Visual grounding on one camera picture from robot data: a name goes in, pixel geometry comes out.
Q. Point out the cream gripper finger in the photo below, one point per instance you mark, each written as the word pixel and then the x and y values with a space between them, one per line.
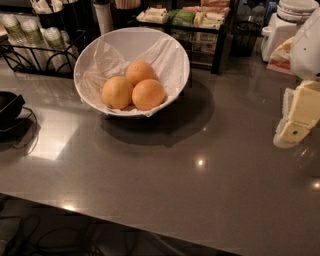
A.
pixel 300 113

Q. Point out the orange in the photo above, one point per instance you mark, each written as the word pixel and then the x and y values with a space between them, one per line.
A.
pixel 139 71
pixel 117 92
pixel 148 94

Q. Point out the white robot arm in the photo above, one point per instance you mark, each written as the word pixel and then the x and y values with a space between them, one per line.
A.
pixel 305 49

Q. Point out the clear plastic bowl liner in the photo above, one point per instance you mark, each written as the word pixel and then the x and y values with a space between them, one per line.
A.
pixel 100 66

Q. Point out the white bowl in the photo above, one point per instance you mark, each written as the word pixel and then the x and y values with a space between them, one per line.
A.
pixel 133 40

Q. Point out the red white packet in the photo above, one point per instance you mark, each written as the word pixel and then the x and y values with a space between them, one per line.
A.
pixel 280 58

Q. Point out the black mesh basket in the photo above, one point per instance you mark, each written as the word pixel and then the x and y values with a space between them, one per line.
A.
pixel 244 38

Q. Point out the black tea bag shelf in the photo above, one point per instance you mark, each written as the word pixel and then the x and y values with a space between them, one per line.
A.
pixel 204 40

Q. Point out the green tea packet pile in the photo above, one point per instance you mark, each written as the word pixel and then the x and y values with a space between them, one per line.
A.
pixel 180 17

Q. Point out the cream tea packet pile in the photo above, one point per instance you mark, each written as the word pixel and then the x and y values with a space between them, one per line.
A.
pixel 153 15

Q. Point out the white cylinder container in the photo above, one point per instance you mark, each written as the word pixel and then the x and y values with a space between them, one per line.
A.
pixel 104 15

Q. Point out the black caddy with napkins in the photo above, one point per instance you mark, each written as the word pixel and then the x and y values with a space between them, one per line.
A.
pixel 71 16

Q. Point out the right paper cup stack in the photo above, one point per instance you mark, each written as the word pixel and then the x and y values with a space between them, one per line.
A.
pixel 54 40

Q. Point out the paper cup stack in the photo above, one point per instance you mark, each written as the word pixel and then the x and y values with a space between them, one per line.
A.
pixel 16 38
pixel 54 40
pixel 36 44

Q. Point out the middle paper cup stack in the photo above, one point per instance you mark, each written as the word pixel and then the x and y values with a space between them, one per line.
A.
pixel 36 44

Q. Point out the black device at left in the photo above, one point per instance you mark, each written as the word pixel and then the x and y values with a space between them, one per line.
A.
pixel 10 107

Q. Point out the left paper cup stack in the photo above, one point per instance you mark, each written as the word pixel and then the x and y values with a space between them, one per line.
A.
pixel 16 38

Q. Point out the black wire cup rack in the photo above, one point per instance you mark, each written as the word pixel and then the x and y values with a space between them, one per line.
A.
pixel 72 52

